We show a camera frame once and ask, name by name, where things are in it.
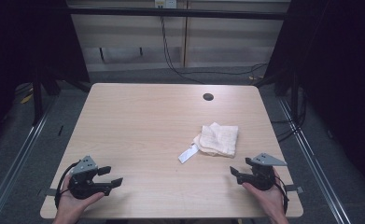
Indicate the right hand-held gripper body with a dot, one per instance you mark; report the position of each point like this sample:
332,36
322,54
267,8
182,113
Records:
261,177

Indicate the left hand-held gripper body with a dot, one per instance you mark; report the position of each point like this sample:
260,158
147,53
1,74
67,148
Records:
82,182

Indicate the white flower print cloth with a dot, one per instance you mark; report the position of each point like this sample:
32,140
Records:
220,140

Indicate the person's right hand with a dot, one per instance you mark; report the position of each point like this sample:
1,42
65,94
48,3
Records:
269,202

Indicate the person's left hand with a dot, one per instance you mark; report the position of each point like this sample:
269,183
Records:
69,208

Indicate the grey tape strip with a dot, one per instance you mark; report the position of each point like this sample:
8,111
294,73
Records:
50,192
293,188

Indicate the small black floor strip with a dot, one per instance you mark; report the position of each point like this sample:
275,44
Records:
60,130

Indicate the black round table grommet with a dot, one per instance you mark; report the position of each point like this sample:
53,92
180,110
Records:
208,96

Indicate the yellow floor item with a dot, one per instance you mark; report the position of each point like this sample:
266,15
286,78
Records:
26,99

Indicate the black curtain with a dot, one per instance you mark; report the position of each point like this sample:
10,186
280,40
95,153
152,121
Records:
21,40
342,77

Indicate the black horizontal bar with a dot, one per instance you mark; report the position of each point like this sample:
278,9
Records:
177,13

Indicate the metal floor rail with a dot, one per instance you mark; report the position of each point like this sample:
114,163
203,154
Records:
314,165
12,165

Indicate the black stand post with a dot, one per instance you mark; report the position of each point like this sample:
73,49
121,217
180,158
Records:
37,99
294,96

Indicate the white wall power outlet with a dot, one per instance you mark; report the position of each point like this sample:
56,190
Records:
166,3

